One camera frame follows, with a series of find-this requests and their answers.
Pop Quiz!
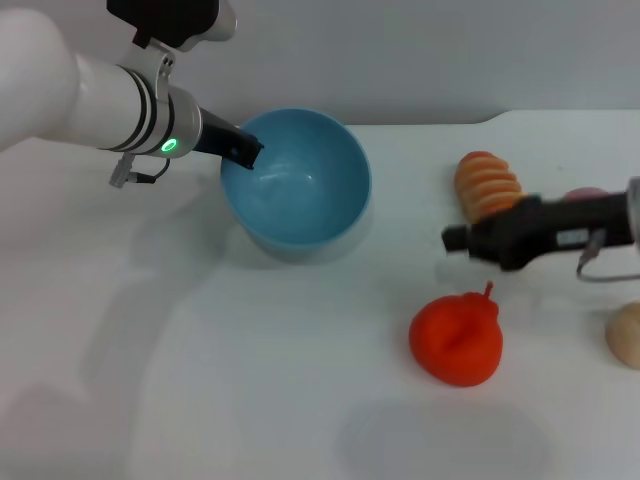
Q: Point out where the wrist cable with plug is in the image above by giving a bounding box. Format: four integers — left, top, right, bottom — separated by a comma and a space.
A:
109, 153, 171, 189
575, 230, 640, 284

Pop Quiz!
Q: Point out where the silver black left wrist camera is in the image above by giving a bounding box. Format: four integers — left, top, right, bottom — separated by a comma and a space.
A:
106, 0, 238, 96

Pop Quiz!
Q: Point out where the left wrist cable with plug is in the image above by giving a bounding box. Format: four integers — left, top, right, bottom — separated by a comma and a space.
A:
109, 153, 171, 189

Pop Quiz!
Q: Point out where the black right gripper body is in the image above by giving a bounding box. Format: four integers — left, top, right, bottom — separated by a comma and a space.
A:
469, 192, 632, 274

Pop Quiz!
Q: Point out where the orange toy fruit with stem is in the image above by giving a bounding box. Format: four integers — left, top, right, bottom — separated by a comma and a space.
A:
408, 280, 505, 387

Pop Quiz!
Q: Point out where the right wrist cable with plug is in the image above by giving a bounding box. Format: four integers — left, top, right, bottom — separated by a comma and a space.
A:
575, 230, 640, 284

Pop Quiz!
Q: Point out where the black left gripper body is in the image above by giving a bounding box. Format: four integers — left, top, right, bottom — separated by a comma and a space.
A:
192, 107, 244, 159

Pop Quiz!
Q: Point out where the blue bowl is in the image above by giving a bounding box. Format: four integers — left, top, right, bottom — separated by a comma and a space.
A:
219, 107, 372, 261

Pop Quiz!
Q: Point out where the pink round bun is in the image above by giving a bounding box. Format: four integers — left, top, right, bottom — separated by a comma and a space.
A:
562, 186, 609, 202

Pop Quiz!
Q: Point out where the beige round bun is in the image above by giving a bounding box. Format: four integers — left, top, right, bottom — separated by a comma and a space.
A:
605, 302, 640, 370

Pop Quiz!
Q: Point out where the orange striped bread roll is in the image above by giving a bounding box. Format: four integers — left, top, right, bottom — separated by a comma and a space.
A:
453, 151, 524, 224

